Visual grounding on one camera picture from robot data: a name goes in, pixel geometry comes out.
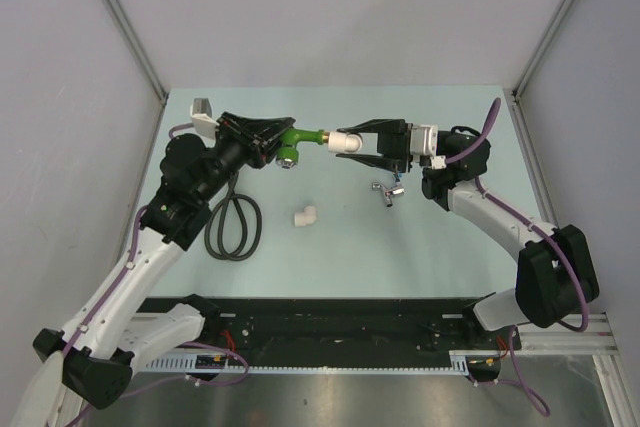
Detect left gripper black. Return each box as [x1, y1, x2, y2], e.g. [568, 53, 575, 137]
[197, 111, 296, 203]

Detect green plastic faucet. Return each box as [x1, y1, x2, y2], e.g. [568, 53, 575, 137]
[276, 128, 329, 169]

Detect white straight pipe fitting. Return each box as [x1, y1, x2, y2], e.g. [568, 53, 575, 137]
[326, 131, 363, 154]

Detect white elbow pipe fitting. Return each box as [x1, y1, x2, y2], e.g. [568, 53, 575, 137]
[294, 206, 318, 228]

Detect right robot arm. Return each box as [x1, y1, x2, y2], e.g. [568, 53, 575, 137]
[326, 116, 599, 348]

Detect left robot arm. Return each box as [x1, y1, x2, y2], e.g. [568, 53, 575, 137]
[11, 112, 295, 426]

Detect chrome metal faucet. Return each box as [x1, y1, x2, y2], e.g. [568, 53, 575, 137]
[371, 182, 405, 208]

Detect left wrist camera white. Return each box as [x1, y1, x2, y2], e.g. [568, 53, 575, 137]
[190, 98, 218, 140]

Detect black flexible hose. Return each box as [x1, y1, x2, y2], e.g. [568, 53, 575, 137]
[204, 171, 263, 263]

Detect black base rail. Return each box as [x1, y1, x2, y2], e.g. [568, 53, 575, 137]
[134, 296, 524, 368]

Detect perforated cable tray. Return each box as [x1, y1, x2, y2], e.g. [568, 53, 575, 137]
[140, 349, 502, 376]

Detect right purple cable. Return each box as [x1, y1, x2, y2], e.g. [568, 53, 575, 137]
[444, 96, 591, 418]

